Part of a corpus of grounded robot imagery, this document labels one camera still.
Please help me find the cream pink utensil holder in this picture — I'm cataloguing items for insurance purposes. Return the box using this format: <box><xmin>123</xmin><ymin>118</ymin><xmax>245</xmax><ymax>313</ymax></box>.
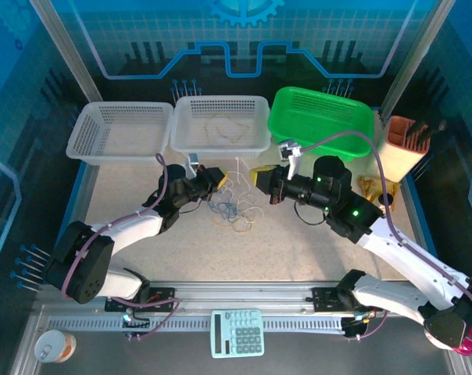
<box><xmin>370</xmin><ymin>115</ymin><xmax>432</xmax><ymax>183</ymax></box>

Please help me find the light blue calculator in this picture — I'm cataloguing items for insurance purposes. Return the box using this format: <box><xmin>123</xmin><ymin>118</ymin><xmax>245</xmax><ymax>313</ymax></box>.
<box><xmin>210</xmin><ymin>309</ymin><xmax>266</xmax><ymax>359</ymax></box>

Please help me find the white cup pink lid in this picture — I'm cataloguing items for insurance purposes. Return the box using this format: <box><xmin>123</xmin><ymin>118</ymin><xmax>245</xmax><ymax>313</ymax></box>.
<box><xmin>423</xmin><ymin>326</ymin><xmax>472</xmax><ymax>357</ymax></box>

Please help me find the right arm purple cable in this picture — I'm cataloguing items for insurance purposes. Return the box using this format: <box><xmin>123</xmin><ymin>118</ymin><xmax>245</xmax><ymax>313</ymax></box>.
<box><xmin>300</xmin><ymin>130</ymin><xmax>472</xmax><ymax>341</ymax></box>

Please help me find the small bottle black cap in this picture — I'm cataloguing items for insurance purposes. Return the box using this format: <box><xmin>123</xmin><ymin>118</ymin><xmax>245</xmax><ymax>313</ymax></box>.
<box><xmin>378</xmin><ymin>192</ymin><xmax>395</xmax><ymax>213</ymax></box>

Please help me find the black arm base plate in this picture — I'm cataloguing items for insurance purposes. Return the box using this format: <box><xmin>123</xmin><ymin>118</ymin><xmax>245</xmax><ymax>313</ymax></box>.
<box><xmin>311</xmin><ymin>287</ymin><xmax>384</xmax><ymax>313</ymax></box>
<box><xmin>104</xmin><ymin>287</ymin><xmax>177</xmax><ymax>313</ymax></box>

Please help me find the aluminium frame post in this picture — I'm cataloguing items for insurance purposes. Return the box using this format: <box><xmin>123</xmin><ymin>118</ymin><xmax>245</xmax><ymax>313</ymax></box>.
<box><xmin>28</xmin><ymin>0</ymin><xmax>104</xmax><ymax>103</ymax></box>
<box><xmin>380</xmin><ymin>0</ymin><xmax>456</xmax><ymax>118</ymax></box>

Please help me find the green perforated plastic basket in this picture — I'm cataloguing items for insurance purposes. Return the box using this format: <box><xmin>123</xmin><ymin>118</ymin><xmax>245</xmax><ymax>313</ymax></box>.
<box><xmin>267</xmin><ymin>86</ymin><xmax>375</xmax><ymax>163</ymax></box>

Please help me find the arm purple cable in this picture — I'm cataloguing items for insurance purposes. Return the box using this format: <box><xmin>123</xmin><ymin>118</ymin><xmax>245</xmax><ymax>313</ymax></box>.
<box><xmin>300</xmin><ymin>130</ymin><xmax>472</xmax><ymax>341</ymax></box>
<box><xmin>61</xmin><ymin>152</ymin><xmax>181</xmax><ymax>341</ymax></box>

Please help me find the thin blue cable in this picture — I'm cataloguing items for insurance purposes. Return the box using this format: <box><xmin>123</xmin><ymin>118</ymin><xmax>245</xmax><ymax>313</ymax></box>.
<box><xmin>210</xmin><ymin>197</ymin><xmax>245</xmax><ymax>224</ymax></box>
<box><xmin>206</xmin><ymin>191</ymin><xmax>241</xmax><ymax>220</ymax></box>

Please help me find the slotted grey cable duct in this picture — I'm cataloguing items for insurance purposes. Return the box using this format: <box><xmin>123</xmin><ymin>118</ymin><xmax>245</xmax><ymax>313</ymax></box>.
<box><xmin>48</xmin><ymin>316</ymin><xmax>346</xmax><ymax>334</ymax></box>

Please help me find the white perforated plastic basket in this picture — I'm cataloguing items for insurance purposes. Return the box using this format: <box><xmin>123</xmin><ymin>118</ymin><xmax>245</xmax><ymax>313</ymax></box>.
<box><xmin>169</xmin><ymin>95</ymin><xmax>272</xmax><ymax>160</ymax></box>
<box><xmin>66</xmin><ymin>101</ymin><xmax>174</xmax><ymax>167</ymax></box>

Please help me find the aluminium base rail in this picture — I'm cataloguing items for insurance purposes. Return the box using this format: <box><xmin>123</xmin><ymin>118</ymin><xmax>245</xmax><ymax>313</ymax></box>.
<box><xmin>36</xmin><ymin>279</ymin><xmax>428</xmax><ymax>317</ymax></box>

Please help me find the dark utensil handle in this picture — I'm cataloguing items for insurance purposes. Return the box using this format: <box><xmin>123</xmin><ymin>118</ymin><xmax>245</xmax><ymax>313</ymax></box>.
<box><xmin>406</xmin><ymin>120</ymin><xmax>429</xmax><ymax>149</ymax></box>
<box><xmin>417</xmin><ymin>119</ymin><xmax>449</xmax><ymax>146</ymax></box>

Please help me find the black controller board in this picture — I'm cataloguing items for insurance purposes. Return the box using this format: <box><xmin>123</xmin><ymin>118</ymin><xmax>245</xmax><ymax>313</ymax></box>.
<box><xmin>341</xmin><ymin>314</ymin><xmax>372</xmax><ymax>340</ymax></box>
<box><xmin>121</xmin><ymin>310</ymin><xmax>151</xmax><ymax>339</ymax></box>

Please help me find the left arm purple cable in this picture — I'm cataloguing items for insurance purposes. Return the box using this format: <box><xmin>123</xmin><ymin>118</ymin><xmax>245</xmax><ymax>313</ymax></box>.
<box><xmin>61</xmin><ymin>152</ymin><xmax>181</xmax><ymax>341</ymax></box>

